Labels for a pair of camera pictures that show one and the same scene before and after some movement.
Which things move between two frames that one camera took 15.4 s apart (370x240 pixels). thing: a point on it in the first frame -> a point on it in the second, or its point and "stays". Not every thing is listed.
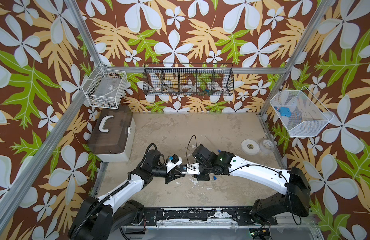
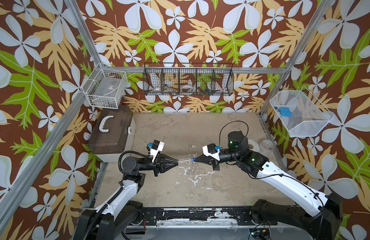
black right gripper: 201,178 -> 205,159
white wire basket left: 105,88 stays
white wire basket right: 300,112 stays
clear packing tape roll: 268,145 stays
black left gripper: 171,175 -> 159,165
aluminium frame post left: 74,10 stays
